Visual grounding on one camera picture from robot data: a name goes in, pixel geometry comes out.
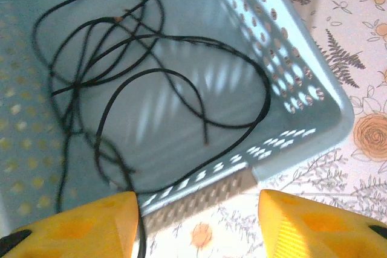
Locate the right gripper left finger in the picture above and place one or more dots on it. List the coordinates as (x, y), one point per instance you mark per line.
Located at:
(78, 230)

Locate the blue plastic basket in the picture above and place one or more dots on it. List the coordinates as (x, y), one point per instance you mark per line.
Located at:
(187, 113)

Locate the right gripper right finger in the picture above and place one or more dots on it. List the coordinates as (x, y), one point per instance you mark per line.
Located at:
(320, 227)

